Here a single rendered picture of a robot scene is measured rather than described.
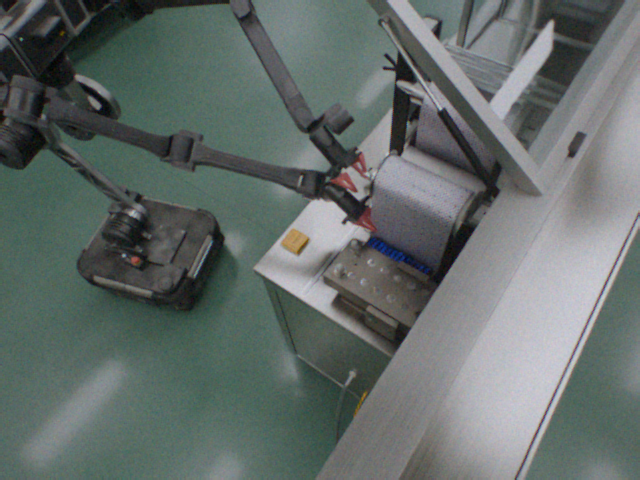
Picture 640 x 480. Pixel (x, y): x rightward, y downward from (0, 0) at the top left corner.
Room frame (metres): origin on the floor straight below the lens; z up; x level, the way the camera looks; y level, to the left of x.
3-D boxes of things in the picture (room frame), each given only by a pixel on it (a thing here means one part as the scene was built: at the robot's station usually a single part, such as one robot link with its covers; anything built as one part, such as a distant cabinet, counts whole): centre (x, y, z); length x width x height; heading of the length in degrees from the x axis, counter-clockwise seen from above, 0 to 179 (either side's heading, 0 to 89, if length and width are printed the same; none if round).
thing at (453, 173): (0.84, -0.35, 1.17); 0.26 x 0.12 x 0.12; 50
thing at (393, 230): (0.71, -0.23, 1.11); 0.23 x 0.01 x 0.18; 50
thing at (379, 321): (0.51, -0.14, 0.96); 0.10 x 0.03 x 0.11; 50
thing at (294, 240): (0.86, 0.10, 0.91); 0.07 x 0.07 x 0.02; 50
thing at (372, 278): (0.59, -0.19, 1.00); 0.40 x 0.16 x 0.06; 50
